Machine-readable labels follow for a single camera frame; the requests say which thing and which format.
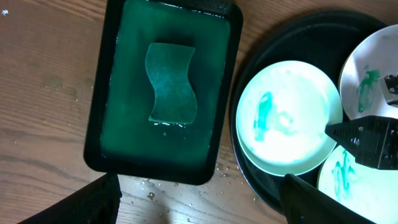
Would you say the black round tray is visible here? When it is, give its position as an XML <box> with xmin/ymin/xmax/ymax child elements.
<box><xmin>229</xmin><ymin>10</ymin><xmax>387</xmax><ymax>214</ymax></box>

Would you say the green scouring sponge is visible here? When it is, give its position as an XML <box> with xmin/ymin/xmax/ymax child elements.
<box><xmin>145</xmin><ymin>43</ymin><xmax>198</xmax><ymax>124</ymax></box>

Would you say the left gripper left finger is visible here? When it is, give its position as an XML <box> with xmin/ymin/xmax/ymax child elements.
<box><xmin>22</xmin><ymin>174</ymin><xmax>122</xmax><ymax>224</ymax></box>

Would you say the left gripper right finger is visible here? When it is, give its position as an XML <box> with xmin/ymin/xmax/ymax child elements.
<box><xmin>279</xmin><ymin>174</ymin><xmax>371</xmax><ymax>224</ymax></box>

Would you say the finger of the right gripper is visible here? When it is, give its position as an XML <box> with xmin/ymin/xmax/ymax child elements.
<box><xmin>325</xmin><ymin>116</ymin><xmax>397</xmax><ymax>170</ymax></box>
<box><xmin>378</xmin><ymin>75</ymin><xmax>398</xmax><ymax>107</ymax></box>

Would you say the mint plate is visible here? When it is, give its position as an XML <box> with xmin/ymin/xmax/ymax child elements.
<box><xmin>317</xmin><ymin>146</ymin><xmax>397</xmax><ymax>223</ymax></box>
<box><xmin>235</xmin><ymin>60</ymin><xmax>343</xmax><ymax>177</ymax></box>

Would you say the black rectangular water tray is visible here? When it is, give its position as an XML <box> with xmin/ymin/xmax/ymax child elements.
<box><xmin>83</xmin><ymin>0</ymin><xmax>243</xmax><ymax>185</ymax></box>

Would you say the white plate with green stain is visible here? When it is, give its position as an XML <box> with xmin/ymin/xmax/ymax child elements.
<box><xmin>338</xmin><ymin>25</ymin><xmax>397</xmax><ymax>119</ymax></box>

